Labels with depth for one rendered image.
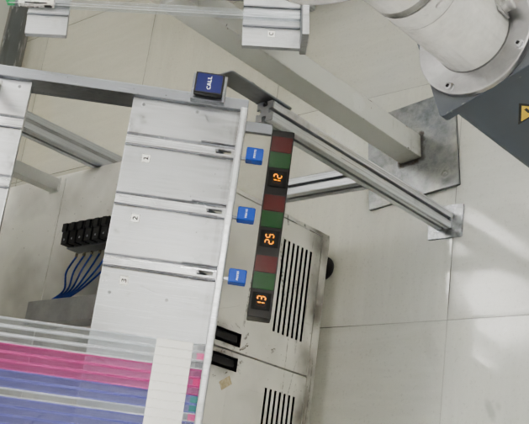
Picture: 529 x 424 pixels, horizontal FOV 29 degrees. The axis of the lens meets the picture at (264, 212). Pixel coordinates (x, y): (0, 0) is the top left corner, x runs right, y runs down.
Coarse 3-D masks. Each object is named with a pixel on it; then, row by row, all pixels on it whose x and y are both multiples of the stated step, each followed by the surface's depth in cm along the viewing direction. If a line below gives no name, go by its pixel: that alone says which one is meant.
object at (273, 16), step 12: (12, 0) 174; (60, 0) 175; (72, 0) 175; (84, 0) 175; (132, 12) 176; (144, 12) 176; (156, 12) 176; (168, 12) 176; (180, 12) 175; (192, 12) 175; (204, 12) 176; (216, 12) 176; (228, 12) 176; (240, 12) 176; (252, 12) 176; (264, 12) 176; (276, 12) 176; (288, 12) 177
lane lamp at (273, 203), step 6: (264, 198) 176; (270, 198) 176; (276, 198) 176; (282, 198) 176; (264, 204) 175; (270, 204) 175; (276, 204) 176; (282, 204) 176; (276, 210) 175; (282, 210) 175
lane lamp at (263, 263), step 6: (258, 258) 172; (264, 258) 172; (270, 258) 172; (276, 258) 172; (258, 264) 172; (264, 264) 172; (270, 264) 172; (276, 264) 172; (258, 270) 172; (264, 270) 172; (270, 270) 172
